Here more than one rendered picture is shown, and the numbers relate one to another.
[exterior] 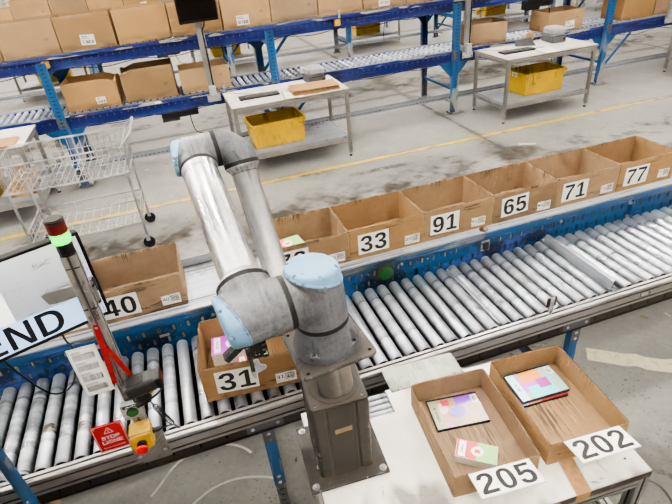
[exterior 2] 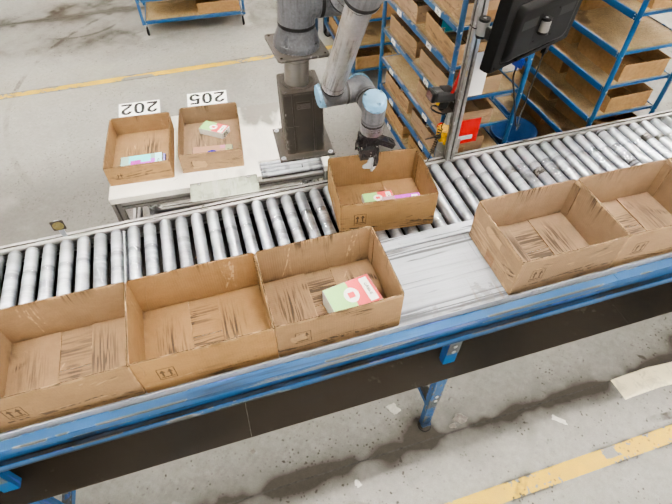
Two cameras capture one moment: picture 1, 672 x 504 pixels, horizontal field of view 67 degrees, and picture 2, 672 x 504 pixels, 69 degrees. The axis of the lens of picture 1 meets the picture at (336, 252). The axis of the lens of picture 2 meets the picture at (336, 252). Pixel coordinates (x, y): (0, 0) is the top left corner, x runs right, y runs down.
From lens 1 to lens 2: 305 cm
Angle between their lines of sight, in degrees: 98
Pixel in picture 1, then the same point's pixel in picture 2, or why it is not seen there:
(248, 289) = not seen: outside the picture
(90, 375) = (478, 77)
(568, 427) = (143, 142)
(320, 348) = not seen: hidden behind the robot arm
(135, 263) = (572, 260)
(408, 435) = (253, 147)
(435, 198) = (55, 403)
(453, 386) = (206, 162)
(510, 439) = (186, 139)
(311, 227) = (312, 335)
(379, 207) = (179, 366)
